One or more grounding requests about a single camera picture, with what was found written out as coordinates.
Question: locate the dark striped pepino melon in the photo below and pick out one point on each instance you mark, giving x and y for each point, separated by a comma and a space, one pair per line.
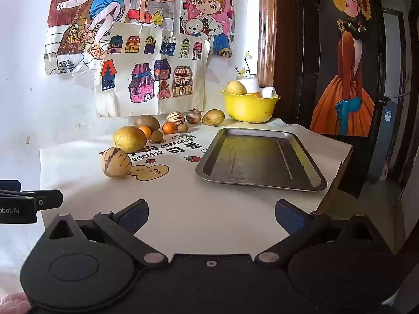
193, 115

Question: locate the orange dress figure door poster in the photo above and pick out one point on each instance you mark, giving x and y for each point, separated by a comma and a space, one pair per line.
347, 72

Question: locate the printed white tablecloth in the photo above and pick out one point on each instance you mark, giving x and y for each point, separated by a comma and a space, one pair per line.
196, 209

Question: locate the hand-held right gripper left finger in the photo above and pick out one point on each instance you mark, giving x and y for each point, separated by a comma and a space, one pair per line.
136, 216

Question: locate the yellow plastic bowl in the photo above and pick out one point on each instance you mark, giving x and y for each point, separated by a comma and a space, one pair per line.
250, 108

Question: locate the dark door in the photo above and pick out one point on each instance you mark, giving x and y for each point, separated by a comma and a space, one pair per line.
294, 39

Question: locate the pale striped pepino melon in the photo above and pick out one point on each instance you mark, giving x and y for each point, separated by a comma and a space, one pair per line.
175, 117

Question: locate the green-brown mango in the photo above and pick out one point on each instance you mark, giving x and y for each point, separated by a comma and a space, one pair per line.
213, 117

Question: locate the cartoon child and bear poster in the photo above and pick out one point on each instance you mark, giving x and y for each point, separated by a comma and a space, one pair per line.
206, 6

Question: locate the small orange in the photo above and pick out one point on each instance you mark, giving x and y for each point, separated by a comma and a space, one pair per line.
146, 133
169, 128

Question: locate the brown kiwi with sticker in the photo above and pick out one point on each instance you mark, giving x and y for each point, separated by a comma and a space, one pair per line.
147, 121

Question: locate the yellow pear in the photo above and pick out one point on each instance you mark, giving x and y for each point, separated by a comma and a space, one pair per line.
235, 88

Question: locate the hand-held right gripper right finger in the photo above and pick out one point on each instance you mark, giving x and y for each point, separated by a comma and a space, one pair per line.
288, 217

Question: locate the pink fuzzy cloth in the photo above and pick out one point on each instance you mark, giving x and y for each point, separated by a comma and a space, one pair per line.
13, 304

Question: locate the large striped pepino melon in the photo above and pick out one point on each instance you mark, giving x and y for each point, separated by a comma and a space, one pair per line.
116, 163

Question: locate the white cup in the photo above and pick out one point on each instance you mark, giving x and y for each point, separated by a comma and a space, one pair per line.
252, 83

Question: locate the metal tray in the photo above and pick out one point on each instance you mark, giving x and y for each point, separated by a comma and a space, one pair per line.
258, 160

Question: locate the small brown longan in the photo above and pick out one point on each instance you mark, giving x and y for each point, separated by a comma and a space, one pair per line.
157, 136
182, 128

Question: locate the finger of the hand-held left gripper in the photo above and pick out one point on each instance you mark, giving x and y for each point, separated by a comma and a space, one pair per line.
49, 199

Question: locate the drawing of child with fan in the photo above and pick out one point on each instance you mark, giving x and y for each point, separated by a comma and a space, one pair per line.
81, 6

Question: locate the drawing of coloured houses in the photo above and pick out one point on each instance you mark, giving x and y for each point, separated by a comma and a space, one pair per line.
147, 72

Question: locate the yellow flower twig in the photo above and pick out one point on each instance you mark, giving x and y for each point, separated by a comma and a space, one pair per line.
247, 63

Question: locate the brown wooden door frame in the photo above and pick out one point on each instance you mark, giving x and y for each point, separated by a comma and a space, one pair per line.
266, 29

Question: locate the orange fruit in bowl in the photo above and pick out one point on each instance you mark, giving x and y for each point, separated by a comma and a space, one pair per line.
256, 95

